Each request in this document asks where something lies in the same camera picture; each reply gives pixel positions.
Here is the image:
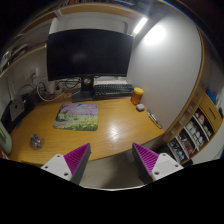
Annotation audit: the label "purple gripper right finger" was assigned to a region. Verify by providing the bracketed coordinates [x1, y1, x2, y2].
[132, 143, 182, 184]

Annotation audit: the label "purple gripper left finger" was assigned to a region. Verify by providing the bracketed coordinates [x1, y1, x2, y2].
[42, 144, 91, 185]

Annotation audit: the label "floral landscape mouse pad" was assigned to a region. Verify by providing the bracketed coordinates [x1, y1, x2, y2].
[53, 104, 98, 131]

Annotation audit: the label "small round glass object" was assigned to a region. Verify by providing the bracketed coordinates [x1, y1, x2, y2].
[30, 134, 43, 149]

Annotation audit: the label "wooden shoe shelf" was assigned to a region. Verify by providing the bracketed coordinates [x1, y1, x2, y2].
[159, 93, 224, 167]

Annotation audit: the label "small grey case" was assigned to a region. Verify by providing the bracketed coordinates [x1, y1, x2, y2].
[136, 104, 145, 112]

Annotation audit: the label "pale green object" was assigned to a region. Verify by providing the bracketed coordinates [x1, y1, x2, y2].
[0, 121, 12, 154]

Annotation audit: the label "orange plastic jar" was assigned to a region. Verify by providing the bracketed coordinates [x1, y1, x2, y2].
[131, 88, 143, 105]

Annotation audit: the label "black mechanical keyboard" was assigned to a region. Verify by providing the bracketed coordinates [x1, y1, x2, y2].
[93, 84, 134, 99]

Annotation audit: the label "silver laptop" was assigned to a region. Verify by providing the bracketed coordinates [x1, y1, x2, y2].
[9, 96, 24, 121]

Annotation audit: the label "black computer monitor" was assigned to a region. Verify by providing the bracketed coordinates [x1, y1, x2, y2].
[47, 29, 133, 102]

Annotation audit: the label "white LED light bar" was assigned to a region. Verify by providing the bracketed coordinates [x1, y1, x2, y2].
[133, 17, 148, 35]

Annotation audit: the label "white cables behind monitor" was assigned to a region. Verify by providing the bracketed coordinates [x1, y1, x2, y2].
[18, 78, 82, 102]

